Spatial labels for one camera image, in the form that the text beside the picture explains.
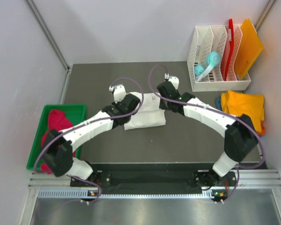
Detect white t-shirt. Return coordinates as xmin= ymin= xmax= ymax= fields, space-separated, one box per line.
xmin=124 ymin=93 xmax=166 ymax=130

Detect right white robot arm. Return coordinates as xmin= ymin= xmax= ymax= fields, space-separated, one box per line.
xmin=157 ymin=81 xmax=258 ymax=186

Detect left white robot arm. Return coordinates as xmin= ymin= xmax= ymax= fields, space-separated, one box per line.
xmin=40 ymin=93 xmax=141 ymax=186

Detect white file organizer rack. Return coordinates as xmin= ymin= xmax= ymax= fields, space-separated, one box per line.
xmin=187 ymin=25 xmax=251 ymax=92

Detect green plastic bin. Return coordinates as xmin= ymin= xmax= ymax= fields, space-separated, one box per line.
xmin=26 ymin=104 xmax=87 ymax=170

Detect blue folded t-shirt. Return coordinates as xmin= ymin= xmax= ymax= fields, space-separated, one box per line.
xmin=215 ymin=97 xmax=222 ymax=111

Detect yellow folded t-shirt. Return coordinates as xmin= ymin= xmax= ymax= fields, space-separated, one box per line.
xmin=221 ymin=90 xmax=265 ymax=133

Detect red folder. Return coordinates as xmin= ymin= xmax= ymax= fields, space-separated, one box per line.
xmin=221 ymin=19 xmax=234 ymax=81

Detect orange folder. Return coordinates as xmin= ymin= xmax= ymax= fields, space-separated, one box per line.
xmin=234 ymin=19 xmax=264 ymax=80

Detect orange folded t-shirt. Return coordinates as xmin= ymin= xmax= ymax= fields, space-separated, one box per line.
xmin=258 ymin=123 xmax=266 ymax=136

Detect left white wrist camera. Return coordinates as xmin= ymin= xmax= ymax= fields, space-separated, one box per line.
xmin=109 ymin=84 xmax=126 ymax=103

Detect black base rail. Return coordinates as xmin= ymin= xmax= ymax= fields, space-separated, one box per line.
xmin=70 ymin=163 xmax=238 ymax=195

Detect grey slotted cable duct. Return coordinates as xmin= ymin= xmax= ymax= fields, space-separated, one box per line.
xmin=37 ymin=188 xmax=225 ymax=200

